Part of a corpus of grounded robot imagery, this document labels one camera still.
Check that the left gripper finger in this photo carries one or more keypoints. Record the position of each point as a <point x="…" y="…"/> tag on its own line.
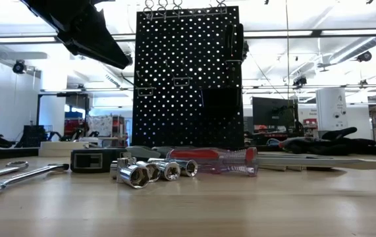
<point x="98" y="36"/>
<point x="85" y="52"/>

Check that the black grey tape measure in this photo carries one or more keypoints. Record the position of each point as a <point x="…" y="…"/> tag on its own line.
<point x="89" y="161"/>

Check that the white patterned panel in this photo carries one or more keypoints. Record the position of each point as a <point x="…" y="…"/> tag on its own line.
<point x="98" y="125"/>

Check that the red storage rack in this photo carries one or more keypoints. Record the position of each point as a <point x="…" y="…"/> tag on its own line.
<point x="72" y="126"/>

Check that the black crate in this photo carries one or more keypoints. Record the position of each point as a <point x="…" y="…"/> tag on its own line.
<point x="34" y="136"/>

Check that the chrome socket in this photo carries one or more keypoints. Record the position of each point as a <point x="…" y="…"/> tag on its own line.
<point x="125" y="161"/>
<point x="154" y="171"/>
<point x="114" y="169"/>
<point x="171" y="170"/>
<point x="135" y="176"/>
<point x="189" y="168"/>

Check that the black plastic pegboard bin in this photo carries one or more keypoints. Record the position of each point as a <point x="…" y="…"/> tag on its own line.
<point x="220" y="98"/>

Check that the black perforated pegboard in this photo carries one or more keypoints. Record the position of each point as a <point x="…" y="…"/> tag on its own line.
<point x="220" y="138"/>

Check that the black computer monitor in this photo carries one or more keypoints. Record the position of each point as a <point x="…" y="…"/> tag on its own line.
<point x="273" y="112"/>

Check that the white pillar with sensors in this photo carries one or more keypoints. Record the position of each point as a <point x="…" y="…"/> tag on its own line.
<point x="326" y="105"/>

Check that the black frame stand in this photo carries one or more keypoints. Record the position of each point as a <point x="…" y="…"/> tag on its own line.
<point x="38" y="112"/>

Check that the black aluminium table frame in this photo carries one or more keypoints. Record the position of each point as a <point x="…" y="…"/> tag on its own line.
<point x="6" y="154"/>

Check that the grey ceiling duct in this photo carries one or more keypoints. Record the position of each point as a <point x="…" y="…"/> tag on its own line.
<point x="372" y="44"/>

